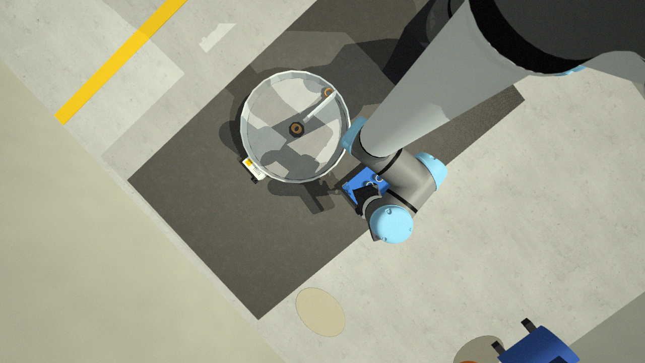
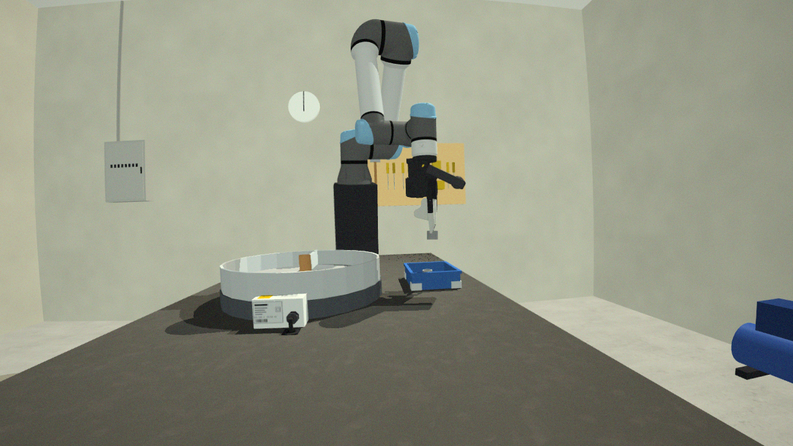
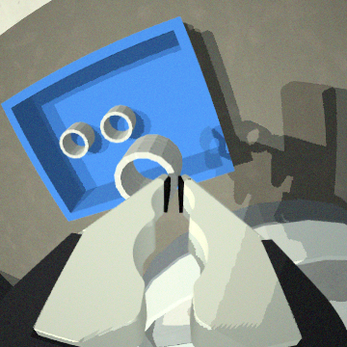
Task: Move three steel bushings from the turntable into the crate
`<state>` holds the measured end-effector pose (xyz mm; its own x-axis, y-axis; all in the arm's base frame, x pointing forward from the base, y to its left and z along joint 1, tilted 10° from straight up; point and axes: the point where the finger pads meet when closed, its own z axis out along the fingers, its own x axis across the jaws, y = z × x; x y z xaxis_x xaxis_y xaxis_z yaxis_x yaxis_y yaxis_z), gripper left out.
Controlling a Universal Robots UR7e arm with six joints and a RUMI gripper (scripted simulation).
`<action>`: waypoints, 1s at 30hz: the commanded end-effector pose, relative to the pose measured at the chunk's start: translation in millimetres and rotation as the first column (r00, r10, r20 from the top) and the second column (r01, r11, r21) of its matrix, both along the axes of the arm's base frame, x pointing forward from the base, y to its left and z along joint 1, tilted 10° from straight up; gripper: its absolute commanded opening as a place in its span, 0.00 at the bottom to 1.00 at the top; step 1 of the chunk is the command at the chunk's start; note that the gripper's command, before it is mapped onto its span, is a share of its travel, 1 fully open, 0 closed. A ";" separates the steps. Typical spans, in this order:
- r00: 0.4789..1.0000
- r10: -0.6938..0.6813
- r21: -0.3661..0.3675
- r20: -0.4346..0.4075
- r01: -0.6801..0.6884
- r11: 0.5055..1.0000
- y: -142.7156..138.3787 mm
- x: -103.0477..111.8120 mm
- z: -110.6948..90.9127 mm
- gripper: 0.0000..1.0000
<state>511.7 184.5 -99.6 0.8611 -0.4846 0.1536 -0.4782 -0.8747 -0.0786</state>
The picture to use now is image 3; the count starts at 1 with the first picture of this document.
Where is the blue shallow tray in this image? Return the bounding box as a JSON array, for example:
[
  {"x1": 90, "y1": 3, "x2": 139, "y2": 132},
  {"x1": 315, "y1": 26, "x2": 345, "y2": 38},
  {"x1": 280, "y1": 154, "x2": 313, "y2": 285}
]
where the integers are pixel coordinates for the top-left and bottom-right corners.
[{"x1": 1, "y1": 16, "x2": 234, "y2": 221}]

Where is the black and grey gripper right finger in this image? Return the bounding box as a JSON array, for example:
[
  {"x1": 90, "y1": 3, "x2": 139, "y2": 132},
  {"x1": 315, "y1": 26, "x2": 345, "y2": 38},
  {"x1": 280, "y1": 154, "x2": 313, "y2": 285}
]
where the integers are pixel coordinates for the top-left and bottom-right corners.
[{"x1": 178, "y1": 174, "x2": 347, "y2": 347}]

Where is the grey metal sleeve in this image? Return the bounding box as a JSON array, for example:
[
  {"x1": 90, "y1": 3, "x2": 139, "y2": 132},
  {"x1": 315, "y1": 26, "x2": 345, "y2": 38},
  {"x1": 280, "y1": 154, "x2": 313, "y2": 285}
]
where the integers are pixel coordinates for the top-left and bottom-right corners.
[
  {"x1": 114, "y1": 134, "x2": 182, "y2": 201},
  {"x1": 100, "y1": 105, "x2": 136, "y2": 143},
  {"x1": 60, "y1": 121, "x2": 95, "y2": 158}
]

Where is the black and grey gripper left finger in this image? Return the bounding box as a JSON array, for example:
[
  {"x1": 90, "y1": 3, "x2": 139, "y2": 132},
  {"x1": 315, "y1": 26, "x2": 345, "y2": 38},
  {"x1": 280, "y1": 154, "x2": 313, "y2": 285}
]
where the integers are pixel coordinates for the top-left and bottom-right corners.
[{"x1": 0, "y1": 173, "x2": 171, "y2": 347}]

